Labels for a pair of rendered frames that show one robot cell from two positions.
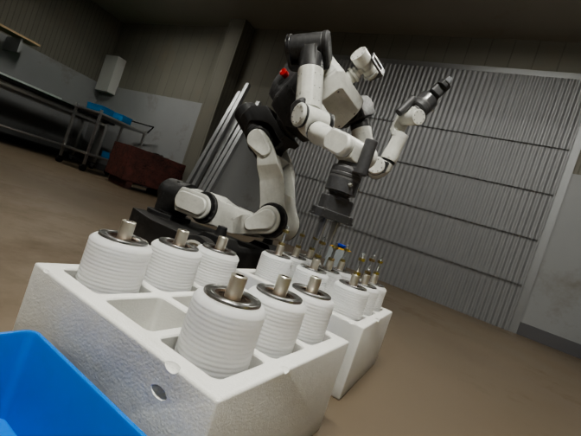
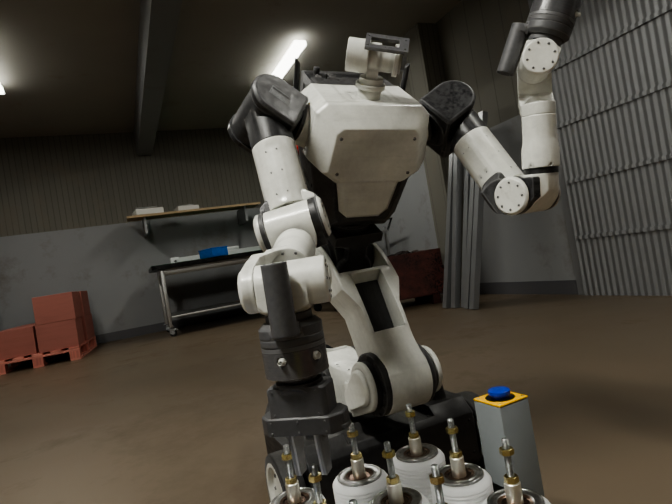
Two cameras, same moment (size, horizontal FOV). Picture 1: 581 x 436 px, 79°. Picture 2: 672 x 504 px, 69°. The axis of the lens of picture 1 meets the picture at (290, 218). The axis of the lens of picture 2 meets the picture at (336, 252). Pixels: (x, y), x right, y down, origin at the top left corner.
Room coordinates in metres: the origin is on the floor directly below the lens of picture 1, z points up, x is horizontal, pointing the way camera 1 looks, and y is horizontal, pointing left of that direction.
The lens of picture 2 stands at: (0.49, -0.59, 0.62)
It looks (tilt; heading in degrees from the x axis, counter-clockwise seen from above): 1 degrees up; 38
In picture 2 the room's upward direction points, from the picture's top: 9 degrees counter-clockwise
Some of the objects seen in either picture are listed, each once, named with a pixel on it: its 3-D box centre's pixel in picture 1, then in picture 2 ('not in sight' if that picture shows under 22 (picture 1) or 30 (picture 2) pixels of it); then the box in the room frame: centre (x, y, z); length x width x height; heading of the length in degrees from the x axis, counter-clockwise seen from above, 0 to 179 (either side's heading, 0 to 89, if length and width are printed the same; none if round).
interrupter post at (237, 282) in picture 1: (235, 287); not in sight; (0.45, 0.04, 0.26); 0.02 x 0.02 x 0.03
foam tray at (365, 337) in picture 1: (310, 319); not in sight; (1.08, -0.16, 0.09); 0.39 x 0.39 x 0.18; 63
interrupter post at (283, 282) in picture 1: (282, 285); not in sight; (0.55, -0.02, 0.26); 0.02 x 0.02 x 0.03
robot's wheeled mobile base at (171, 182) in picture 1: (203, 227); (341, 403); (1.62, 0.36, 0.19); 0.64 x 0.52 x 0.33; 61
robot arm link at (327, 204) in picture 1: (337, 199); (299, 385); (0.98, -0.11, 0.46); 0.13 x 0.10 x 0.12; 110
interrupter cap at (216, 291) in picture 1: (232, 297); not in sight; (0.45, 0.04, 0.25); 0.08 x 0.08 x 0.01
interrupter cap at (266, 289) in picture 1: (279, 294); not in sight; (0.55, -0.02, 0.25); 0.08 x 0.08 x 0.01
